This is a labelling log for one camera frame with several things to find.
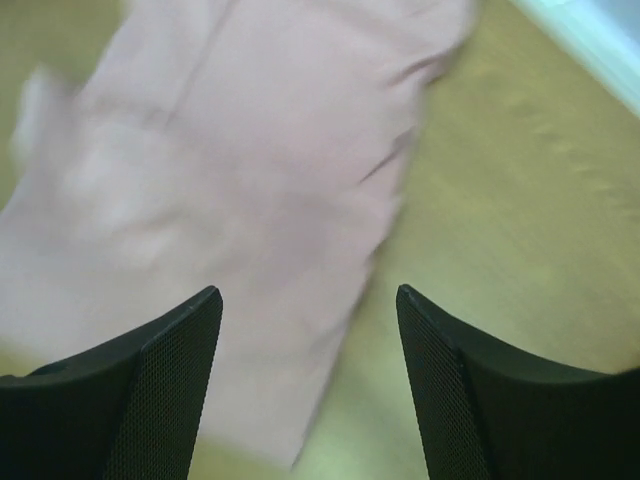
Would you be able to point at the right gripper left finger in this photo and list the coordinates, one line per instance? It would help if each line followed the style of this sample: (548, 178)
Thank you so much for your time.
(129, 408)

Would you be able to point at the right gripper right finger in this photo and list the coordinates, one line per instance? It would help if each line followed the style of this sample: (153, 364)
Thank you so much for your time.
(489, 410)

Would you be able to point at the dusty pink printed t-shirt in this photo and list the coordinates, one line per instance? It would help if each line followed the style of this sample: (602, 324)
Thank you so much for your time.
(256, 146)

